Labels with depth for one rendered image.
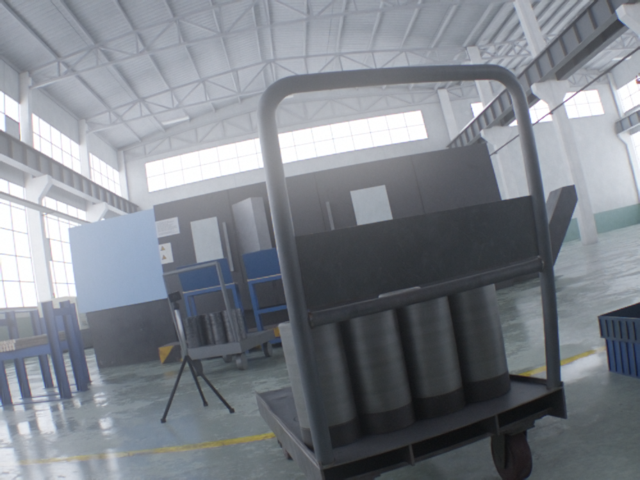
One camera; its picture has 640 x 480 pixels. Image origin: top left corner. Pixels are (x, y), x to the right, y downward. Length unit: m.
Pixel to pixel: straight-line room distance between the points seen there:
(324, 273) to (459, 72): 0.47
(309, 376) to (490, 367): 0.46
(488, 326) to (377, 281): 0.36
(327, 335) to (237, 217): 6.23
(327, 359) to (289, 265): 0.26
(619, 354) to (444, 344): 1.12
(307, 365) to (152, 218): 6.76
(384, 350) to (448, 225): 0.29
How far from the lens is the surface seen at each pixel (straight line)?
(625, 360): 2.19
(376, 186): 7.53
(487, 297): 1.27
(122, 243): 7.74
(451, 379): 1.24
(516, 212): 1.15
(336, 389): 1.15
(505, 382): 1.32
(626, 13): 14.55
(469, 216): 1.09
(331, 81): 1.01
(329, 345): 1.14
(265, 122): 0.96
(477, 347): 1.27
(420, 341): 1.21
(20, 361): 5.78
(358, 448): 1.13
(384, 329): 1.17
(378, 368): 1.17
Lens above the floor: 0.59
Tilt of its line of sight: 5 degrees up
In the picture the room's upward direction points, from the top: 11 degrees counter-clockwise
